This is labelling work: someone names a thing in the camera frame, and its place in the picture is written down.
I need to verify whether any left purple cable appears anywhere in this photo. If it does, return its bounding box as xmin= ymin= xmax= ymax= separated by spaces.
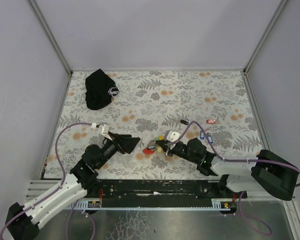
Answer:
xmin=0 ymin=121 xmax=100 ymax=240

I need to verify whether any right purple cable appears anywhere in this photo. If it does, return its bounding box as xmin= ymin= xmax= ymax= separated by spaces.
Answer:
xmin=178 ymin=120 xmax=300 ymax=237

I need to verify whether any yellow key tag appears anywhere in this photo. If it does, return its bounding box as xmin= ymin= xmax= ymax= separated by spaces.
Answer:
xmin=154 ymin=135 xmax=164 ymax=141

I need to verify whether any red key tag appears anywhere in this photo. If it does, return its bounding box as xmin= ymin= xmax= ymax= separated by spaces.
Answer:
xmin=206 ymin=119 xmax=216 ymax=124

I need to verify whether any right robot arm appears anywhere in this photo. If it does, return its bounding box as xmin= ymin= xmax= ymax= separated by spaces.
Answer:
xmin=155 ymin=138 xmax=299 ymax=201

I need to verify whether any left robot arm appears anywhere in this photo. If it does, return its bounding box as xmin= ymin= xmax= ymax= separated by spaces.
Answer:
xmin=4 ymin=133 xmax=140 ymax=240

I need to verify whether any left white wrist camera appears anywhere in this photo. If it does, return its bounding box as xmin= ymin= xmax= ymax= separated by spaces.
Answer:
xmin=91 ymin=122 xmax=112 ymax=140

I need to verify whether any purple cable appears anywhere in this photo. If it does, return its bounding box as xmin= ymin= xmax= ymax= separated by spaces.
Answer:
xmin=0 ymin=121 xmax=100 ymax=240
xmin=178 ymin=120 xmax=300 ymax=237

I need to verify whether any blue key tag right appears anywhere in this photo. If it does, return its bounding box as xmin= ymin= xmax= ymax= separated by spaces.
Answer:
xmin=207 ymin=134 xmax=213 ymax=144

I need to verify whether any key with black cap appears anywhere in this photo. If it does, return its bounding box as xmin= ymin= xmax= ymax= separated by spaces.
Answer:
xmin=180 ymin=119 xmax=189 ymax=125

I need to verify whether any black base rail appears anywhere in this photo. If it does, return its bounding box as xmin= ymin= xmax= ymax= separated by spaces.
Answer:
xmin=89 ymin=179 xmax=241 ymax=208

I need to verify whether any blue key tag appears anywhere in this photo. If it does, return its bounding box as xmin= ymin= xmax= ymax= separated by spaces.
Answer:
xmin=200 ymin=132 xmax=205 ymax=140
xmin=207 ymin=134 xmax=213 ymax=144

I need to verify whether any blue key tag left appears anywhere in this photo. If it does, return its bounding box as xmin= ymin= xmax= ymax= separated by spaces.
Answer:
xmin=200 ymin=132 xmax=205 ymax=140

